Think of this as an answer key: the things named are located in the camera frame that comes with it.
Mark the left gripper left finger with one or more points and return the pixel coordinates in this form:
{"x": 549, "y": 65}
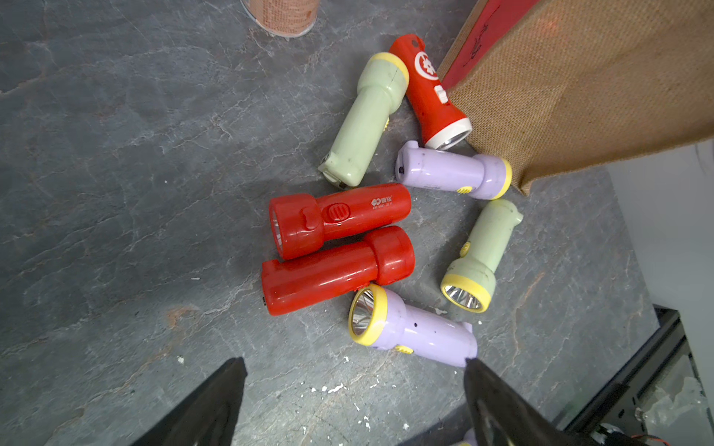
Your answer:
{"x": 209, "y": 415}

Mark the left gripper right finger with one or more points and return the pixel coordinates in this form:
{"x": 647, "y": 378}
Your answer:
{"x": 500, "y": 416}

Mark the light green flashlight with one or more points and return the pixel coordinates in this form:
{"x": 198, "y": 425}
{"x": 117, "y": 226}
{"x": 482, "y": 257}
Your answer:
{"x": 380, "y": 92}
{"x": 470, "y": 280}

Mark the purple flashlight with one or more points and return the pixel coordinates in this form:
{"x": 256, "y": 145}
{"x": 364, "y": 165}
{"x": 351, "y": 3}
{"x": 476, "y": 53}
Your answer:
{"x": 482, "y": 177}
{"x": 379, "y": 319}

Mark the red flashlight top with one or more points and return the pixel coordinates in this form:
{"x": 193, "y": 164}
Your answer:
{"x": 302, "y": 224}

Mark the brown jute tote bag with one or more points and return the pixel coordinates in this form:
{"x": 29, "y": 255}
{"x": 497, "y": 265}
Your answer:
{"x": 560, "y": 86}

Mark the red white flashlight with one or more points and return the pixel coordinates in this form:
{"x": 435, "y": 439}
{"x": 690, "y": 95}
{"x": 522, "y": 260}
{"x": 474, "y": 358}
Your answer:
{"x": 442, "y": 124}

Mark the small orange can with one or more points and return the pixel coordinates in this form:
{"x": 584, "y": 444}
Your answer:
{"x": 284, "y": 18}

